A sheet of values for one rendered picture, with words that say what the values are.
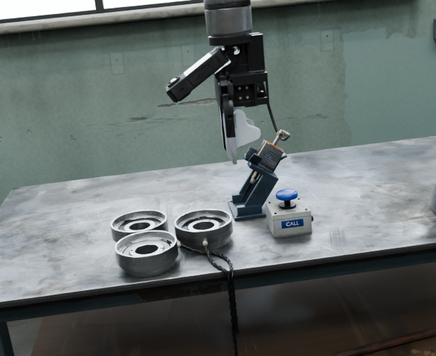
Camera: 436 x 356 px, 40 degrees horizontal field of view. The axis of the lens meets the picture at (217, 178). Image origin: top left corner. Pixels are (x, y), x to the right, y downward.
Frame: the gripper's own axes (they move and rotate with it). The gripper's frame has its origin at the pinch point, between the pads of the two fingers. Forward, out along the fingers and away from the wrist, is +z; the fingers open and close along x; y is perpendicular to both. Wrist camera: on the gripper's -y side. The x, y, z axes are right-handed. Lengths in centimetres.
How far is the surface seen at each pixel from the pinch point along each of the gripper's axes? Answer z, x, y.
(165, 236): 13.0, -2.1, -12.7
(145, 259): 12.6, -11.0, -16.0
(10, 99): 12, 162, -74
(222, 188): 16.2, 27.8, 0.7
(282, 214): 11.8, -2.0, 8.3
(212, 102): 24, 162, 12
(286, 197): 9.3, -0.4, 9.6
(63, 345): 41, 13, -37
